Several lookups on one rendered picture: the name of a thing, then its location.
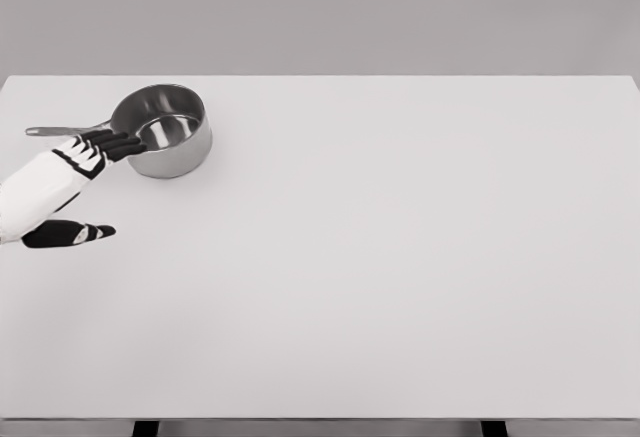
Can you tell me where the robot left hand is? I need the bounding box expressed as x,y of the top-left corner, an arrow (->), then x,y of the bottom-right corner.
0,128 -> 147,250

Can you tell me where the steel pot with long handle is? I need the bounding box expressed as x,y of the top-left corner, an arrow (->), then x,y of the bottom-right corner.
25,83 -> 214,179

